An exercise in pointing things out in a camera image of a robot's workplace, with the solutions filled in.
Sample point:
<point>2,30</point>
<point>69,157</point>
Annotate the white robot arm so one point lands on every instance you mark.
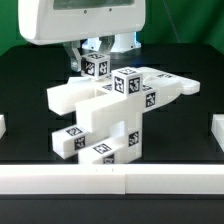
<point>123,42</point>

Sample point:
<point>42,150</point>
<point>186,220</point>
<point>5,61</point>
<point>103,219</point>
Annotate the white part right edge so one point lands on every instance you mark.
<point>218,129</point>

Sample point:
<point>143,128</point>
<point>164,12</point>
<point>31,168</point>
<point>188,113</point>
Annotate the white front barrier rail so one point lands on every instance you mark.
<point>111,179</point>

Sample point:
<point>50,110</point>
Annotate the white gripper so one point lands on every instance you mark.
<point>56,21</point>

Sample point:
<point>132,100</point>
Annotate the white part left edge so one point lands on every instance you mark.
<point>2,125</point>

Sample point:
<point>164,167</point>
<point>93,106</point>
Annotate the white part edge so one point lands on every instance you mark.
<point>218,129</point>
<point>2,125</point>

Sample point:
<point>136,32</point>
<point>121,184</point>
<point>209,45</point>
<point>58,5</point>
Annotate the white chair seat part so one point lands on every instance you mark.
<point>131,130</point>

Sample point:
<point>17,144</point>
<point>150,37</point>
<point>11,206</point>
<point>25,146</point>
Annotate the white chair back frame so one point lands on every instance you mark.
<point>96,105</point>

